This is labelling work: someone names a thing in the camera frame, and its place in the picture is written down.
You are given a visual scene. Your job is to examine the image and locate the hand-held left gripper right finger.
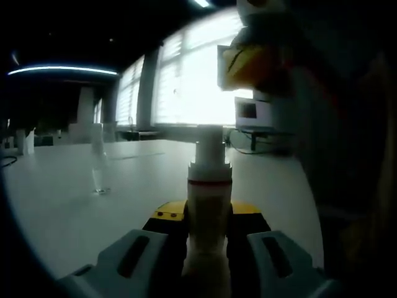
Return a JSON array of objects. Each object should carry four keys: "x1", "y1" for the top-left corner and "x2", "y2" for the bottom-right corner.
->
[{"x1": 228, "y1": 201, "x2": 341, "y2": 298}]

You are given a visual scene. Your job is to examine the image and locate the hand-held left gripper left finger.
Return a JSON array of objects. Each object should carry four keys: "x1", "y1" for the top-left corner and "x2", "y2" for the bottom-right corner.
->
[{"x1": 57, "y1": 201, "x2": 189, "y2": 298}]

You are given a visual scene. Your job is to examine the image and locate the white pump bottle red label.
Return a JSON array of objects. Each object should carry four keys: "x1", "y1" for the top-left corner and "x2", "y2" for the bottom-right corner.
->
[{"x1": 181, "y1": 124, "x2": 233, "y2": 298}]

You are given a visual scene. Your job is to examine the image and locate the clear pump bottle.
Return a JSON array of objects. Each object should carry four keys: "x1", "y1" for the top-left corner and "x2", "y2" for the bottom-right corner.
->
[{"x1": 91, "y1": 122, "x2": 112, "y2": 196}]

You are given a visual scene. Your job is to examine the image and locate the slim clear bottle cover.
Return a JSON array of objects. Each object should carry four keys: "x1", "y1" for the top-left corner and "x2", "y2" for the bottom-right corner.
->
[{"x1": 91, "y1": 122, "x2": 105, "y2": 158}]

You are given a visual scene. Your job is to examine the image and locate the open laptop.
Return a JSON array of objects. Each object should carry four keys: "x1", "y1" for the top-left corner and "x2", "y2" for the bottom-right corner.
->
[{"x1": 234, "y1": 96, "x2": 275, "y2": 129}]

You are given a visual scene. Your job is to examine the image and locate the wide window with blinds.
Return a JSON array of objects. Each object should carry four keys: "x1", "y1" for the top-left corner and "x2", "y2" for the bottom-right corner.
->
[{"x1": 154, "y1": 9, "x2": 255, "y2": 127}]

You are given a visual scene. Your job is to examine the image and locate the black laptop stand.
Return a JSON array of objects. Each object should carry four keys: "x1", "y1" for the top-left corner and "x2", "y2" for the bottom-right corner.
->
[{"x1": 241, "y1": 127, "x2": 295, "y2": 151}]

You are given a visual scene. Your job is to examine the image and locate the narrow window with blinds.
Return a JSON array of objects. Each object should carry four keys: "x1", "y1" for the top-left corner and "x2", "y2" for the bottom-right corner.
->
[{"x1": 116, "y1": 55, "x2": 145, "y2": 125}]

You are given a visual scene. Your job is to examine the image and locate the metal sink table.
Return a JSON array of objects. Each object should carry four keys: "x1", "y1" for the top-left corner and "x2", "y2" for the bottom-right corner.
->
[{"x1": 127, "y1": 116, "x2": 162, "y2": 142}]

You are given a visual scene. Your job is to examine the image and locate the white low partition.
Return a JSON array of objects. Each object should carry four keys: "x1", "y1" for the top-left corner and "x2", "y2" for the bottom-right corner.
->
[{"x1": 68, "y1": 122, "x2": 118, "y2": 144}]

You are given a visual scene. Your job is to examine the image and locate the potted green plant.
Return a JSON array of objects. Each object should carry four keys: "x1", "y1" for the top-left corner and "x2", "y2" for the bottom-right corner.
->
[{"x1": 15, "y1": 125, "x2": 37, "y2": 155}]

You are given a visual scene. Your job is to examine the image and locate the white square pillar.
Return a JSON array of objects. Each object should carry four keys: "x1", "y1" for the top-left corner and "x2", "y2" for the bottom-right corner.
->
[{"x1": 77, "y1": 86, "x2": 96, "y2": 125}]

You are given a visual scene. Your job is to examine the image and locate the straight ceiling light strip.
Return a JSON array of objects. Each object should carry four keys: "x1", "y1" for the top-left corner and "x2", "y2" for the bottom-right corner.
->
[{"x1": 7, "y1": 65, "x2": 118, "y2": 76}]

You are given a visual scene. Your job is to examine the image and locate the black laptop cables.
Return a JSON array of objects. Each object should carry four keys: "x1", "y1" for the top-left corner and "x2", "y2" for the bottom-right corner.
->
[{"x1": 225, "y1": 129, "x2": 258, "y2": 155}]

